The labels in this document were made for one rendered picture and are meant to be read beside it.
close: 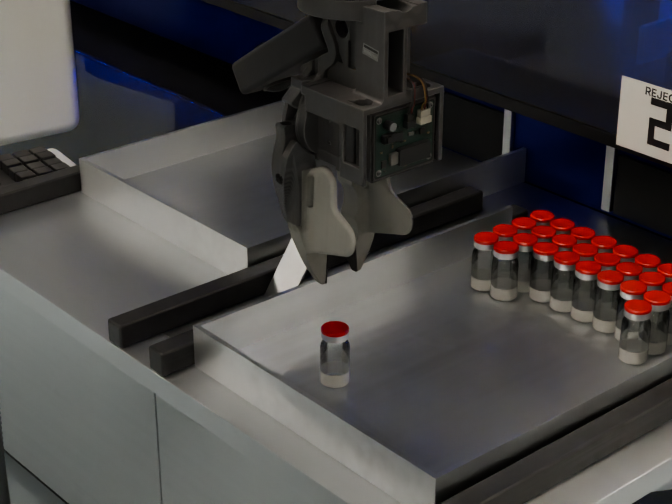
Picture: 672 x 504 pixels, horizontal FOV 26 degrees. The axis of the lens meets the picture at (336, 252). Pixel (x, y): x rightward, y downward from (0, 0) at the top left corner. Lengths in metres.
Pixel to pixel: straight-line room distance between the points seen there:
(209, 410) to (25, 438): 1.36
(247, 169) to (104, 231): 0.19
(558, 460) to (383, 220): 0.20
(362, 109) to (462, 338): 0.29
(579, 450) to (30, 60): 0.96
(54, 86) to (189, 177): 0.37
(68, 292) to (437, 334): 0.31
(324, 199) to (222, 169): 0.48
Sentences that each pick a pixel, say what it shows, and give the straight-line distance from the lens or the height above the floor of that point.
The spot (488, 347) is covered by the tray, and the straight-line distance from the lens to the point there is 1.13.
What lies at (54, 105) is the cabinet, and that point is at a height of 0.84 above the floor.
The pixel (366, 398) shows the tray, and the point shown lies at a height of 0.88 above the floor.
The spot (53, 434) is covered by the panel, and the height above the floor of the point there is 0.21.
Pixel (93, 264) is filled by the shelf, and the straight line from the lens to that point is 1.27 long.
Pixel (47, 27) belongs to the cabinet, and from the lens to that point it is 1.74.
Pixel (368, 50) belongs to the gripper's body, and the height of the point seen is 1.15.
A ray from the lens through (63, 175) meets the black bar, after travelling 1.41.
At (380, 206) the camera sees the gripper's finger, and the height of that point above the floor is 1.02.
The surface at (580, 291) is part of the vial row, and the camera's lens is 1.16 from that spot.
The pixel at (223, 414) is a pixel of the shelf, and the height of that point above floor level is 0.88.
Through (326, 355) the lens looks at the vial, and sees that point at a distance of 1.06.
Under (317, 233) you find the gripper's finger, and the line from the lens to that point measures 0.99.
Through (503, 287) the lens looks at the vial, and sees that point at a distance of 1.19.
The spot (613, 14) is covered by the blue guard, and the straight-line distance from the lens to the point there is 1.21.
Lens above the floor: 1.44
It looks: 26 degrees down
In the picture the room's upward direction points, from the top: straight up
